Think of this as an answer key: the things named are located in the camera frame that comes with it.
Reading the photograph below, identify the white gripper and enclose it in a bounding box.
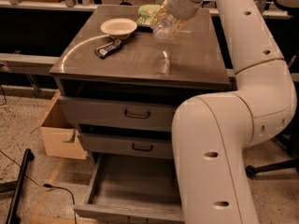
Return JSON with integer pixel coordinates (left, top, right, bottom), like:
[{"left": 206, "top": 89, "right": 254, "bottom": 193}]
[{"left": 150, "top": 0, "right": 203, "bottom": 41}]

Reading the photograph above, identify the clear plastic water bottle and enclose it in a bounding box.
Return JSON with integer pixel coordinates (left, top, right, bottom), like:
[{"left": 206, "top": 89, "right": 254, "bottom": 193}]
[{"left": 152, "top": 17, "right": 173, "bottom": 41}]

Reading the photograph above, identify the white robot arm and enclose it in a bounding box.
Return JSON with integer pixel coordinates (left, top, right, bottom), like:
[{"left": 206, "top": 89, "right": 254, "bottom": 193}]
[{"left": 151, "top": 0, "right": 297, "bottom": 224}]

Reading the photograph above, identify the grey drawer cabinet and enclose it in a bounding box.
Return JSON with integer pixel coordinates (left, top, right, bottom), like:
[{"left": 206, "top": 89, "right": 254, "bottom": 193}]
[{"left": 49, "top": 4, "right": 232, "bottom": 173}]

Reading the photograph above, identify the grey top drawer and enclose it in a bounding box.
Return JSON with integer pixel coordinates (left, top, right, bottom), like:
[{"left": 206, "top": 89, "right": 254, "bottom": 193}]
[{"left": 59, "top": 96, "right": 174, "bottom": 132}]

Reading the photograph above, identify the grey middle drawer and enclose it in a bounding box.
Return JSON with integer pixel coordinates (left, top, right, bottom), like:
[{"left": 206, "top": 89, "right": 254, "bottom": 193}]
[{"left": 78, "top": 133, "right": 173, "bottom": 159}]

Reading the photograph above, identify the grey open bottom drawer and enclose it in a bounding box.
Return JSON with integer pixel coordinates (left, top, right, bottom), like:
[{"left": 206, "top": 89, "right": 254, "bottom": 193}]
[{"left": 74, "top": 154, "right": 185, "bottom": 224}]

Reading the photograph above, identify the green chip bag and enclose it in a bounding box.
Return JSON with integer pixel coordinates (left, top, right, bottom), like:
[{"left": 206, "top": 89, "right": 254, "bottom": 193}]
[{"left": 136, "top": 5, "right": 160, "bottom": 26}]

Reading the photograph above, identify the white paper bowl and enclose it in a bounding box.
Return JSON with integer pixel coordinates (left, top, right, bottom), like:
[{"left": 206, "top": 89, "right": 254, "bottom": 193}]
[{"left": 100, "top": 18, "right": 137, "bottom": 39}]

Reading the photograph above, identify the black snack bar wrapper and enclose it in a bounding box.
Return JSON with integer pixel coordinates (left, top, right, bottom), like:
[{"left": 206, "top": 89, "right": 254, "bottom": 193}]
[{"left": 94, "top": 38, "right": 123, "bottom": 59}]

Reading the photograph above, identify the cardboard box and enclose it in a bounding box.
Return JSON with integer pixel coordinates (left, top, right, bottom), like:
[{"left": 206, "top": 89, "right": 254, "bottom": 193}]
[{"left": 33, "top": 91, "right": 88, "bottom": 160}]

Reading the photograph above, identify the black office chair base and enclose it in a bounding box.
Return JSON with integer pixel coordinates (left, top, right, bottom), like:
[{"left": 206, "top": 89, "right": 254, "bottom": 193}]
[{"left": 245, "top": 133, "right": 299, "bottom": 179}]

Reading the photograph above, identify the black stand leg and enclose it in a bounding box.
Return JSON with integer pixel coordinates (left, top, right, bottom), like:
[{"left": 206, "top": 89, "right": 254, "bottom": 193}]
[{"left": 6, "top": 148, "right": 34, "bottom": 224}]

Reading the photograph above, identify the black floor cable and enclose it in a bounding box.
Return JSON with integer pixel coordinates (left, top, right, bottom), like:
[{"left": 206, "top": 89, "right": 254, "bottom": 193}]
[{"left": 0, "top": 147, "right": 78, "bottom": 224}]

